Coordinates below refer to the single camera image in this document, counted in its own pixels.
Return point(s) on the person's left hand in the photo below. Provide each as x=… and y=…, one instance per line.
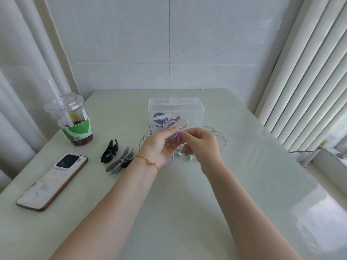
x=156, y=148

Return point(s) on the person's right hand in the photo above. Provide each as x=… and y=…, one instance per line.
x=207, y=148

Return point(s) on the person's right thumb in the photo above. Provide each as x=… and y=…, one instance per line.
x=189, y=133

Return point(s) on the person's left thumb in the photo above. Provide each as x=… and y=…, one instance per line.
x=168, y=132

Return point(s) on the person's left forearm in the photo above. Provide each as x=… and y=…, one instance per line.
x=108, y=213

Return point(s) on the person's right forearm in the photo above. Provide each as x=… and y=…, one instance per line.
x=244, y=213

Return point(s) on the clear plastic storage box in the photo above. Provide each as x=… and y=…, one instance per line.
x=176, y=108

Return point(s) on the green white cup sleeve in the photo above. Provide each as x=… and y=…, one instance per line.
x=78, y=131

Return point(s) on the clear plastic drink cup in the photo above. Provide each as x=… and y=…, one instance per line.
x=69, y=110

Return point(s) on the white drinking straw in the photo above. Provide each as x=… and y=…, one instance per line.
x=55, y=96

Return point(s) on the smartphone with white patterned case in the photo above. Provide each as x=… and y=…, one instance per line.
x=50, y=184

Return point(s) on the white window sill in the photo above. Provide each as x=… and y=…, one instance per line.
x=333, y=162

